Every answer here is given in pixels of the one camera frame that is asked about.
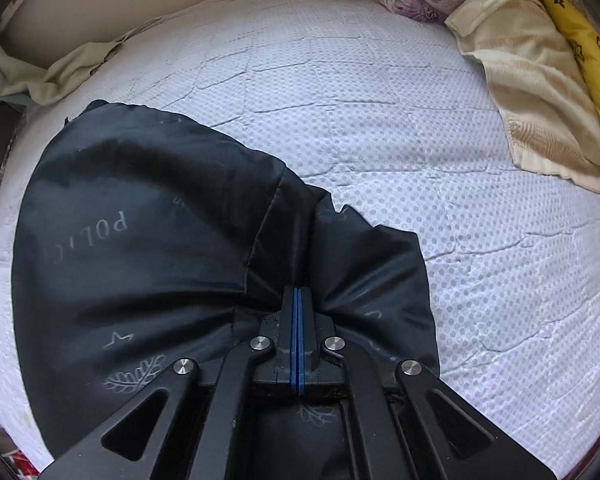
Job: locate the beige crumpled bed sheet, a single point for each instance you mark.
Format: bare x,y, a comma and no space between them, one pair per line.
65,67

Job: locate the yellow printed pillow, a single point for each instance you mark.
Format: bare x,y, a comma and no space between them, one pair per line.
585,50

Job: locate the cream blanket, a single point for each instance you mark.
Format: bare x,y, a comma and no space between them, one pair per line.
525,75

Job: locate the red patterned cloth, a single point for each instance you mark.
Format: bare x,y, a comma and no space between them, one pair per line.
17,465

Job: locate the dark bed frame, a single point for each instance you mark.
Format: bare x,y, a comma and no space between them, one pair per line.
0,155

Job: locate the black jacket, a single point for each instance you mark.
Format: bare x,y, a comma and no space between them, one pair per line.
130,220

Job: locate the beige headboard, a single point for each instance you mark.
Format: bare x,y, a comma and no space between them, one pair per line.
105,15

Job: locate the white quilted mattress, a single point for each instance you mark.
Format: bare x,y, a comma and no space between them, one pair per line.
380,135

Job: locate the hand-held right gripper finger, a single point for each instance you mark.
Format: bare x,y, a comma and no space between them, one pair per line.
301,340
293,340

